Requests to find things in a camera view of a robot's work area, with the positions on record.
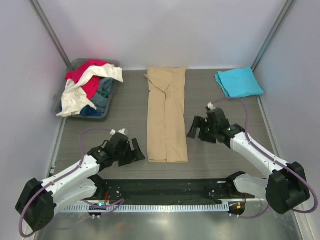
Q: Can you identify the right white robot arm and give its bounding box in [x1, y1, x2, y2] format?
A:
[187, 112, 313, 215]

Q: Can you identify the beige t shirt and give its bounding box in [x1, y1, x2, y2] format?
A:
[144, 66, 188, 163]

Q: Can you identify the aluminium frame post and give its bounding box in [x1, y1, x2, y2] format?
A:
[28, 0, 71, 68]
[251, 0, 297, 72]

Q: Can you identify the cream white t shirt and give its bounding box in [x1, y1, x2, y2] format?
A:
[57, 63, 124, 118]

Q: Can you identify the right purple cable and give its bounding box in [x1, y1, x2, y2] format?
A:
[212, 97, 317, 220]

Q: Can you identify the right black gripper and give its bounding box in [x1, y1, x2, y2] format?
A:
[186, 115, 218, 144]

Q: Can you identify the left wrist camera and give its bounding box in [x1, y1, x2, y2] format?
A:
[109, 132, 129, 149]

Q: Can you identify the left aluminium frame post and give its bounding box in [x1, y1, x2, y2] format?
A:
[28, 0, 71, 68]

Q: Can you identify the red t shirt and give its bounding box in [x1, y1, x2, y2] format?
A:
[65, 59, 108, 100]

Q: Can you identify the grey blue t shirt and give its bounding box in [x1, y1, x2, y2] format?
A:
[91, 78, 115, 115]

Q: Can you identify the purple cable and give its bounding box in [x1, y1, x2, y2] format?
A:
[212, 97, 317, 220]
[19, 127, 126, 238]

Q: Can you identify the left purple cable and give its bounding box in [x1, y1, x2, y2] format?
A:
[19, 127, 126, 238]

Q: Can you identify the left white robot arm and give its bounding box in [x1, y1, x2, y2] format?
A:
[15, 133, 145, 237]

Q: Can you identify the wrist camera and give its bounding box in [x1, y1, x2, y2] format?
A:
[206, 108, 230, 128]
[109, 132, 129, 149]

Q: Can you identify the dark blue t shirt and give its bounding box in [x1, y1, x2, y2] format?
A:
[79, 105, 101, 117]

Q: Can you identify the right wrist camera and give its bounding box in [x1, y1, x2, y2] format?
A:
[206, 108, 230, 128]

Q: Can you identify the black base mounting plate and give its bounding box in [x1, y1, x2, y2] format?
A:
[92, 178, 254, 201]

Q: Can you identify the slotted cable duct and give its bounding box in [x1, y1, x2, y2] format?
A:
[61, 202, 230, 214]

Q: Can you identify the right aluminium frame post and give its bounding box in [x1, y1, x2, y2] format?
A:
[251, 0, 297, 72]

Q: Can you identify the folded cyan t shirt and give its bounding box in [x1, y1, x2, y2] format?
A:
[214, 66, 265, 98]

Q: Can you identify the grey plastic bin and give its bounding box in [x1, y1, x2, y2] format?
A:
[51, 58, 118, 122]

